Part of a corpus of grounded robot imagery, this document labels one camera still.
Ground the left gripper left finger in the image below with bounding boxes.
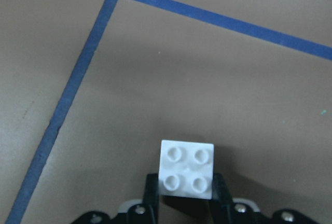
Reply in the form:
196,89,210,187
143,173,159,223

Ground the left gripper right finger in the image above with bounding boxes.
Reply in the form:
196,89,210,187
209,173,233,224

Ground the white block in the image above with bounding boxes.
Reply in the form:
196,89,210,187
158,139,214,200

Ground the brown paper mat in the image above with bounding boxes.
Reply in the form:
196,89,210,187
1,0,331,223

